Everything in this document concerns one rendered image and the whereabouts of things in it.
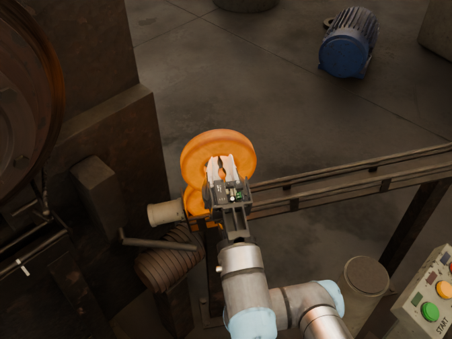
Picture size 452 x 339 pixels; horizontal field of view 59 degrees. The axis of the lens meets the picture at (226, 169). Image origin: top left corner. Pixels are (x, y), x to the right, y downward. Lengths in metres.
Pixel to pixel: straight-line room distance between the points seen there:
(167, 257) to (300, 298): 0.48
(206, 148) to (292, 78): 1.95
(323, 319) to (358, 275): 0.45
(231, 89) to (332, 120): 0.65
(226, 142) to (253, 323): 0.33
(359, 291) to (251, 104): 1.54
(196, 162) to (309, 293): 0.33
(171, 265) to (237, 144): 0.48
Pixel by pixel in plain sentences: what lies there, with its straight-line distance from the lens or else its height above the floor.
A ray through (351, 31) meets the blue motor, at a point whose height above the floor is 0.33.
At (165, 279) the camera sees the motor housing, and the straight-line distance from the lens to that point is 1.13.
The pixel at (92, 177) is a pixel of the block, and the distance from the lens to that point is 0.98.
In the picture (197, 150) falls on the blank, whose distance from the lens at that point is 0.76.
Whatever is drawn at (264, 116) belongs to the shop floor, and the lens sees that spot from 2.34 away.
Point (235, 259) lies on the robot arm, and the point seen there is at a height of 0.92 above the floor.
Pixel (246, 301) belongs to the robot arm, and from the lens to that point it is 0.65.
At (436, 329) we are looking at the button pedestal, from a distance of 1.08.
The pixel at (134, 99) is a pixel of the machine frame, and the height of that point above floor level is 0.87.
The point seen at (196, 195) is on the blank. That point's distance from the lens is 0.97.
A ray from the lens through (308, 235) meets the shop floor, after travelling 1.83.
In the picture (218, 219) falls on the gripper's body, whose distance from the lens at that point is 0.73.
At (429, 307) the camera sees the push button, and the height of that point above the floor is 0.61.
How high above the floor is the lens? 1.50
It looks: 48 degrees down
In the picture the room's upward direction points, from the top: straight up
